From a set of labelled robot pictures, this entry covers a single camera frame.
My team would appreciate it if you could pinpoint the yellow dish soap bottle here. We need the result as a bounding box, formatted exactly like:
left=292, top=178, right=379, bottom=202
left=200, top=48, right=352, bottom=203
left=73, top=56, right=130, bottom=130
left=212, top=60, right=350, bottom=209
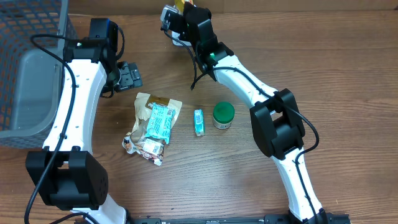
left=174, top=0, right=194, bottom=14

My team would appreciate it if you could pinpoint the teal snack packet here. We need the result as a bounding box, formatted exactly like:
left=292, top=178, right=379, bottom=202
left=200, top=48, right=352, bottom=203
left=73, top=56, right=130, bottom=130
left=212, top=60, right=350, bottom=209
left=145, top=103, right=175, bottom=144

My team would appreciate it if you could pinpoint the brown snack wrapper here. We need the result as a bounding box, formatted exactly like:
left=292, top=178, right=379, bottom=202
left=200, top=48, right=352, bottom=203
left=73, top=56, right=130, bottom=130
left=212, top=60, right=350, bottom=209
left=122, top=93, right=182, bottom=166

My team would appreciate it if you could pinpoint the teal tissue pack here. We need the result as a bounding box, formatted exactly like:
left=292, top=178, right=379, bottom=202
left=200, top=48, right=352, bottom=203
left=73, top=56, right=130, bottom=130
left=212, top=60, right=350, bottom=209
left=194, top=109, right=205, bottom=136

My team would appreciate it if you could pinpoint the green lid jar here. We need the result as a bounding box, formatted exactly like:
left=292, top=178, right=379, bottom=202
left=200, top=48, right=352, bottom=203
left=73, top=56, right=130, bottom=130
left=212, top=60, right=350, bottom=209
left=213, top=101, right=235, bottom=129

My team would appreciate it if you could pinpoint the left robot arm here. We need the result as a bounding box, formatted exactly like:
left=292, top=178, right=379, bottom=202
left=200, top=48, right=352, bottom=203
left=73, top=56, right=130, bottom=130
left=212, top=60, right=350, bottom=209
left=25, top=18, right=142, bottom=223

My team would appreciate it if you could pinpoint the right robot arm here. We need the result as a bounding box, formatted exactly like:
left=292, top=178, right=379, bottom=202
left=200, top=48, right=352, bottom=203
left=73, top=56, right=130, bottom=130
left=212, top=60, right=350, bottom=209
left=160, top=1, right=328, bottom=223

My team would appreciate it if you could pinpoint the white barcode scanner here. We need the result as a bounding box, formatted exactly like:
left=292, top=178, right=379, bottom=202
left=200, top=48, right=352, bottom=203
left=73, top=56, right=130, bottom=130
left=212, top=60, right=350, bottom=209
left=172, top=31, right=192, bottom=47

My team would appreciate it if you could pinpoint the grey plastic mesh basket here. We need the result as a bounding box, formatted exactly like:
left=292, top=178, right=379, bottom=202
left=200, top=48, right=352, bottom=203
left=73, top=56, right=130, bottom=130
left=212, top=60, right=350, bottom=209
left=1, top=0, right=77, bottom=148

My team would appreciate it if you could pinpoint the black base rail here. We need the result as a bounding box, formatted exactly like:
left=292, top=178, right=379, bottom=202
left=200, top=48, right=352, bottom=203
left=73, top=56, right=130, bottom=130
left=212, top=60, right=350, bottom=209
left=74, top=213, right=352, bottom=224

